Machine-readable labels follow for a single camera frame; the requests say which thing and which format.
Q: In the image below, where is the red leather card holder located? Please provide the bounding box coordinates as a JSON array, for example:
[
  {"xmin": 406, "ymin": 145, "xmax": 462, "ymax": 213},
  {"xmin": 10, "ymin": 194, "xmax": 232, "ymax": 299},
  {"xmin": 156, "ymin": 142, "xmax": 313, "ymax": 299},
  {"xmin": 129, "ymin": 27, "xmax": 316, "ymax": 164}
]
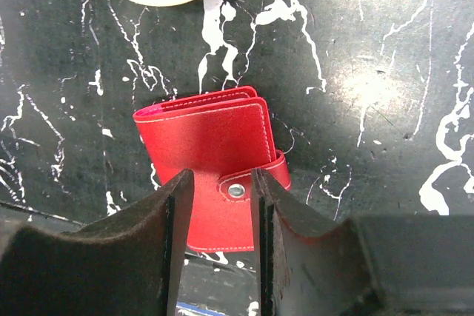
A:
[{"xmin": 133, "ymin": 86, "xmax": 291, "ymax": 253}]

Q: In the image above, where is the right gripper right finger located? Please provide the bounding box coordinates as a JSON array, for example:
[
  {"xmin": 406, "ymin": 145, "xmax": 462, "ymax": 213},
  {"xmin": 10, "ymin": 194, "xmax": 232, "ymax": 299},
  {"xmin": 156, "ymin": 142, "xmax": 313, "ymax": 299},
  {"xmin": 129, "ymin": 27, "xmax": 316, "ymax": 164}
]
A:
[{"xmin": 251, "ymin": 169, "xmax": 473, "ymax": 315}]

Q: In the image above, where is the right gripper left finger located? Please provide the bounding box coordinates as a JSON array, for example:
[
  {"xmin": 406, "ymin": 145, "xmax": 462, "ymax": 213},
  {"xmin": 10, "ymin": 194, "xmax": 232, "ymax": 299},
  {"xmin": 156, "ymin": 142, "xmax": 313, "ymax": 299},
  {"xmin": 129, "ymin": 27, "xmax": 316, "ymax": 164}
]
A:
[{"xmin": 1, "ymin": 169, "xmax": 194, "ymax": 315}]

